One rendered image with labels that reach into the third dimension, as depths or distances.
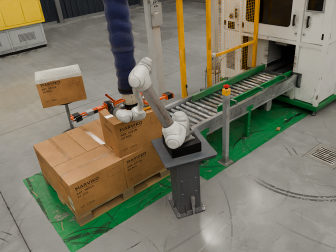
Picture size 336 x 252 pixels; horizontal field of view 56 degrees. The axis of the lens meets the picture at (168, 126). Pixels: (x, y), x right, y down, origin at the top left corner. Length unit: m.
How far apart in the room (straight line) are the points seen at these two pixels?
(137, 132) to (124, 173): 0.47
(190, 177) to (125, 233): 0.85
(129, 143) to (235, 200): 1.29
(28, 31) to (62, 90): 6.02
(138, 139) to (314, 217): 1.92
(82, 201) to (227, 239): 1.46
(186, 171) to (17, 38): 8.13
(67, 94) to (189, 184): 2.27
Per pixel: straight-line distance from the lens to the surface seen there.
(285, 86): 4.96
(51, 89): 4.57
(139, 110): 2.99
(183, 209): 3.37
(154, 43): 4.61
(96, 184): 3.33
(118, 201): 3.65
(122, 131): 3.23
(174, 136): 2.62
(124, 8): 3.01
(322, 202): 3.73
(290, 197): 3.70
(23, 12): 10.34
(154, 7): 4.48
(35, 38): 10.54
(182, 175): 3.08
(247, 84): 4.95
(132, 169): 3.50
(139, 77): 2.44
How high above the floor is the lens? 2.44
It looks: 30 degrees down
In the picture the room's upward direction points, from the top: 5 degrees counter-clockwise
